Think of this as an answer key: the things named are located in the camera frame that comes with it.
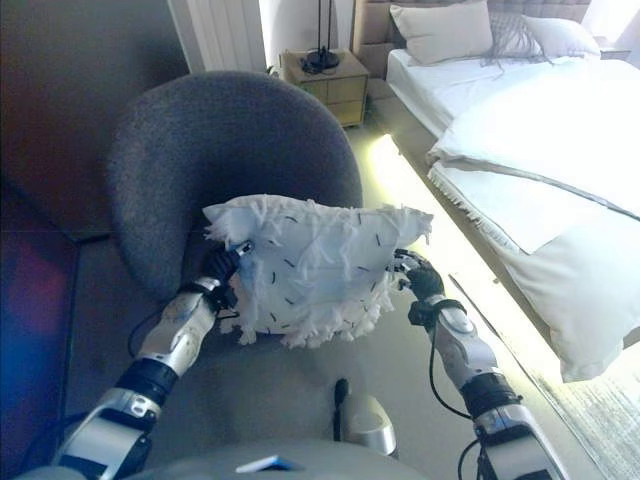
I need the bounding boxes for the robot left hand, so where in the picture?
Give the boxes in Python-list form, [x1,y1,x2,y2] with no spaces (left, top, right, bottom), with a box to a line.
[202,239,256,291]

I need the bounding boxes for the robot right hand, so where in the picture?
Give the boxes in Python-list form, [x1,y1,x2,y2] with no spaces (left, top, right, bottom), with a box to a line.
[392,248,445,301]

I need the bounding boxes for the white fringed cushion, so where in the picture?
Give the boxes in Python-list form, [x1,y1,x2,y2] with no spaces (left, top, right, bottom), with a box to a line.
[202,193,435,350]

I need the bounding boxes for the grey fringed cushion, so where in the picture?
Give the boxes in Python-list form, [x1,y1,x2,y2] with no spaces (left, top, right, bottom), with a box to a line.
[479,10,556,69]

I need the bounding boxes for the yellow under-bed light strip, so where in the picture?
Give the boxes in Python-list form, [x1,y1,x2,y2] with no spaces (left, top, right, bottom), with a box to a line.
[367,132,556,371]

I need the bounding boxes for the grey fabric armchair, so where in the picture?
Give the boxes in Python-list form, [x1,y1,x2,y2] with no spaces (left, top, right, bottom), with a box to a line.
[106,70,364,301]

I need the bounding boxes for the white duvet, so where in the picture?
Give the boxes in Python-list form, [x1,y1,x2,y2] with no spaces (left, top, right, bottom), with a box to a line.
[427,54,640,384]

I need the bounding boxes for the silver robot right leg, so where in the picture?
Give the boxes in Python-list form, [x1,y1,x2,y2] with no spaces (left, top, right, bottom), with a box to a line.
[332,377,399,459]

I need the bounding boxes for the glossy dark wardrobe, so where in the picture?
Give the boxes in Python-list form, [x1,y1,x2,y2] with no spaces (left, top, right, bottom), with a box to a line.
[0,0,191,451]

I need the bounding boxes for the white bed mattress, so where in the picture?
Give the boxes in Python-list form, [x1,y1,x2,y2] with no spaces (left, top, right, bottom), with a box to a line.
[384,47,640,384]

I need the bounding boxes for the silver robot torso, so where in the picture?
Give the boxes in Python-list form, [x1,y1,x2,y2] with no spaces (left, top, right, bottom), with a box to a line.
[14,439,476,480]

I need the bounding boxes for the light wooden nightstand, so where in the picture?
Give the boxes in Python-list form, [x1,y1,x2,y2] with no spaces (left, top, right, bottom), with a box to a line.
[278,48,370,130]

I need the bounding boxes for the grey patterned rug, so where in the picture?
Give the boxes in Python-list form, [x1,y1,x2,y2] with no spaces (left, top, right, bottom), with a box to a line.
[537,357,640,480]

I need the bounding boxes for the white curtain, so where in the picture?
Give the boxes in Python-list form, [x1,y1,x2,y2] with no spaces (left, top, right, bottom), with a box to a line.
[169,0,266,76]

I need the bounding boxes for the beige upholstered headboard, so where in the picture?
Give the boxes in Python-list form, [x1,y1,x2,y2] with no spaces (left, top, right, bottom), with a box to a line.
[352,0,591,56]

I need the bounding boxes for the small white pillow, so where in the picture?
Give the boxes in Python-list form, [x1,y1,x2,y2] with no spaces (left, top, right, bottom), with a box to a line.
[522,14,601,59]

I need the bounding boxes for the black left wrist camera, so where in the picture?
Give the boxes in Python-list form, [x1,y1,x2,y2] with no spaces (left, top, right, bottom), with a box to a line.
[219,279,239,311]

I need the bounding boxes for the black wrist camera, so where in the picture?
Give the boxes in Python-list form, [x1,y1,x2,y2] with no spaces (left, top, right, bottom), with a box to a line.
[407,299,436,326]
[219,279,239,311]

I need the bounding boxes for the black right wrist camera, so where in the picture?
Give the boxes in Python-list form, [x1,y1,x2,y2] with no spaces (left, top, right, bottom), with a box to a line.
[407,299,436,326]

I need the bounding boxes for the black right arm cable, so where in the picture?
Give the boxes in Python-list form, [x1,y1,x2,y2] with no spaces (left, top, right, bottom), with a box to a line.
[427,299,474,421]

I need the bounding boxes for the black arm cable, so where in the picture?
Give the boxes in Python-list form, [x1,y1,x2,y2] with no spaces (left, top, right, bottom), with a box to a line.
[127,312,166,359]
[427,299,474,421]

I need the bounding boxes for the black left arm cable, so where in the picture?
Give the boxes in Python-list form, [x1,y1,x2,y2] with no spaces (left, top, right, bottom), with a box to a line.
[127,312,166,359]

